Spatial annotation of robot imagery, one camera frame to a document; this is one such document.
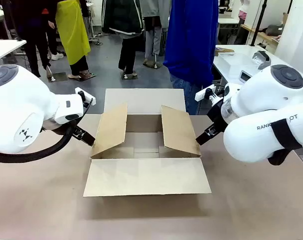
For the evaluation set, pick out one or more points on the wooden top table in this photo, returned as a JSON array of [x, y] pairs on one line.
[[251, 31]]

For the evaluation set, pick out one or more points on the mannequin with yellow apron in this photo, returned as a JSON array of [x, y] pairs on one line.
[[71, 30]]

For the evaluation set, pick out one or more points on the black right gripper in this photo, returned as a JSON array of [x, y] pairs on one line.
[[217, 115]]

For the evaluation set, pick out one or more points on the brown cardboard box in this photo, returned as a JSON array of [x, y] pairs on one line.
[[146, 177]]

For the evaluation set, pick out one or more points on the black stand pole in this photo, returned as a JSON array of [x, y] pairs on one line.
[[257, 22]]

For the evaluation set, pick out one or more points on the person with white shoes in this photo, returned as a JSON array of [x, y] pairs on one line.
[[52, 37]]

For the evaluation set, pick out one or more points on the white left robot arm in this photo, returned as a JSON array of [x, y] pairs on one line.
[[16, 112]]

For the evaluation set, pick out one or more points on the brown tape roll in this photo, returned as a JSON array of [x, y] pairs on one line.
[[224, 51]]

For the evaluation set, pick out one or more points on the clear plastic container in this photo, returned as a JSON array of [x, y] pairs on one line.
[[235, 66]]

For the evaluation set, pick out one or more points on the mannequin with dark green jacket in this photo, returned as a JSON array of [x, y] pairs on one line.
[[121, 20]]

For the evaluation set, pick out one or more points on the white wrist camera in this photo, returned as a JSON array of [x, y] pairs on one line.
[[204, 93], [90, 97]]

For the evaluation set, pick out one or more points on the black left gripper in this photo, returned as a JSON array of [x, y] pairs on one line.
[[66, 125]]

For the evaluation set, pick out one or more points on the person in pink top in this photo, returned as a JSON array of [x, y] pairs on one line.
[[242, 10]]

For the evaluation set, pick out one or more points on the grey bag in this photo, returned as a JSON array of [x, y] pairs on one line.
[[274, 30]]

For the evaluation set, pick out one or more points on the grey handheld device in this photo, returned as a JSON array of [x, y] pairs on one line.
[[262, 60]]

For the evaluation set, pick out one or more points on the small white side table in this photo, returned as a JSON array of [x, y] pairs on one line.
[[4, 50]]

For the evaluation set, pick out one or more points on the large white rounded table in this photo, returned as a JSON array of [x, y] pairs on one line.
[[221, 67]]

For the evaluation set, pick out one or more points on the white background desk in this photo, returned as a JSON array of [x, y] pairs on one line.
[[227, 20]]

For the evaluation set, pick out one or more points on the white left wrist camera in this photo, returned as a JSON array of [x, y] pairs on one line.
[[90, 97]]

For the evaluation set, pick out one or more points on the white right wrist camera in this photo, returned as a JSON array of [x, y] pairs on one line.
[[204, 93]]

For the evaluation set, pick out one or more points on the white device with screen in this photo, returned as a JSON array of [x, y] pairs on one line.
[[246, 76]]

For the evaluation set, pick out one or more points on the white partition panel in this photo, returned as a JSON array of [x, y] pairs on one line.
[[296, 32]]

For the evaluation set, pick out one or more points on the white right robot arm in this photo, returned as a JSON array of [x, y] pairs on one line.
[[266, 100]]

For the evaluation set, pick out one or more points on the mannequin with grey hoodie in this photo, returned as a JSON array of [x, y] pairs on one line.
[[154, 10]]

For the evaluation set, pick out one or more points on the person in blue jacket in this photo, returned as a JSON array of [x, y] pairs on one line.
[[191, 37]]

